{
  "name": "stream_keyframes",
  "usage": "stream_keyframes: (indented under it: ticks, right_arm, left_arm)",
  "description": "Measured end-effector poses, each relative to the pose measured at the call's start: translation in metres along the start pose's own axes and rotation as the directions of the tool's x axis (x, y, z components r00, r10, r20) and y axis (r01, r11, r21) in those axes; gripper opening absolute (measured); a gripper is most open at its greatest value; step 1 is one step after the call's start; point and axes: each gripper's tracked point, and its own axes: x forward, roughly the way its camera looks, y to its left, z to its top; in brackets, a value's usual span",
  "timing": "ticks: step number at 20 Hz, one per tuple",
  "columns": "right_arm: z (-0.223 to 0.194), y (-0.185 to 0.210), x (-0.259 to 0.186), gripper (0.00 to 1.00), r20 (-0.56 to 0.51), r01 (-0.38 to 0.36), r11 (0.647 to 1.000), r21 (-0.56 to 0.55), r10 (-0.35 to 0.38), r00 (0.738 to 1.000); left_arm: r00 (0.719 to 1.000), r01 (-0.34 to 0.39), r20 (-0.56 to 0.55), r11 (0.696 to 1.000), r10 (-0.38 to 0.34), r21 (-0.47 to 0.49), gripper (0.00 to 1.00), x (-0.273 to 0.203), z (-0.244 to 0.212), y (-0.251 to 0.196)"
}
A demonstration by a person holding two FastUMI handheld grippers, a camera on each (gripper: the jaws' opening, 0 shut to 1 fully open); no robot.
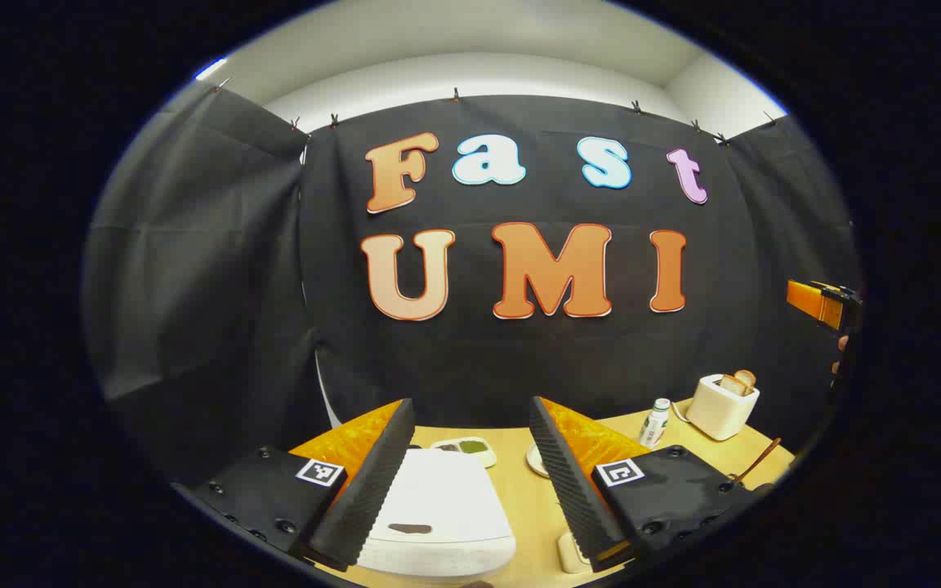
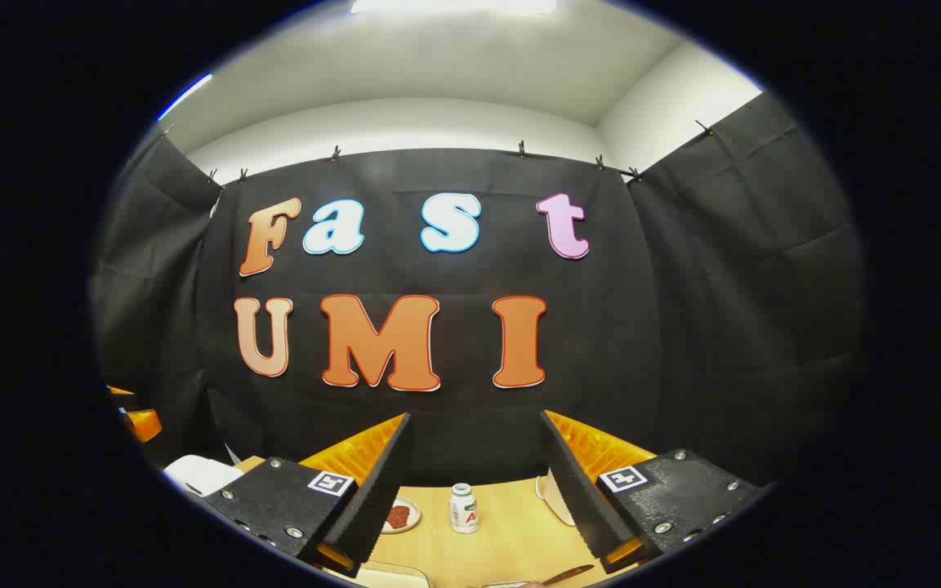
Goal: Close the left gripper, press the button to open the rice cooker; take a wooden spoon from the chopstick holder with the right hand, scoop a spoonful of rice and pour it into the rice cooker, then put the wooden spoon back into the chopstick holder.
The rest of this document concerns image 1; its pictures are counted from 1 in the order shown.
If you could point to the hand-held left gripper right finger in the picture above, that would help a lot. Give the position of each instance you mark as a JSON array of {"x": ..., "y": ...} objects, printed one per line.
[{"x": 573, "y": 490}]

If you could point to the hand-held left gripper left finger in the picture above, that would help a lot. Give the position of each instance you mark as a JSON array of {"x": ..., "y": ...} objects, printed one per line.
[{"x": 368, "y": 490}]

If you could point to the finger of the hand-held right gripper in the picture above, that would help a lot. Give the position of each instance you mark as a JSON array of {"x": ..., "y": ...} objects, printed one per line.
[{"x": 813, "y": 300}]

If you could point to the white rice cooker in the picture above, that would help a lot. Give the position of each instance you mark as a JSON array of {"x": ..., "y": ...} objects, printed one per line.
[{"x": 446, "y": 506}]

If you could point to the brown wooden spoon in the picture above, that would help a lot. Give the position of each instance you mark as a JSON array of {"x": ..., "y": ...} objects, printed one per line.
[{"x": 756, "y": 461}]

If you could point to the clear plastic rice container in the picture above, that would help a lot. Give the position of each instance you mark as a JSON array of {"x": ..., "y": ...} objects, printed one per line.
[{"x": 570, "y": 555}]

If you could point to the white round plate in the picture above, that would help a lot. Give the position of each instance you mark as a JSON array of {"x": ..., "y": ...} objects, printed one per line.
[{"x": 536, "y": 461}]

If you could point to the toasted bread slice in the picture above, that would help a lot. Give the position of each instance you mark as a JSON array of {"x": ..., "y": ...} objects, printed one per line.
[
  {"x": 732, "y": 384},
  {"x": 747, "y": 377}
]

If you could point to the white drink bottle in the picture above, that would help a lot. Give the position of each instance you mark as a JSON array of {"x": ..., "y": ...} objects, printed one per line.
[{"x": 655, "y": 423}]

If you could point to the white divided grain dish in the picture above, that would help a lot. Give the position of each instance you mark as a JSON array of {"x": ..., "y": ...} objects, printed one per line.
[{"x": 470, "y": 447}]

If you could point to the white toaster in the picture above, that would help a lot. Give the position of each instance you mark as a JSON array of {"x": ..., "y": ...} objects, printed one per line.
[{"x": 720, "y": 412}]

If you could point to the black backdrop cloth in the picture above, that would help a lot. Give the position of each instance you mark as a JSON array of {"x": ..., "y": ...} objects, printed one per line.
[{"x": 193, "y": 286}]

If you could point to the ceiling light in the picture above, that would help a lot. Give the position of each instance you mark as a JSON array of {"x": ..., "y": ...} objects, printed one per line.
[{"x": 211, "y": 69}]

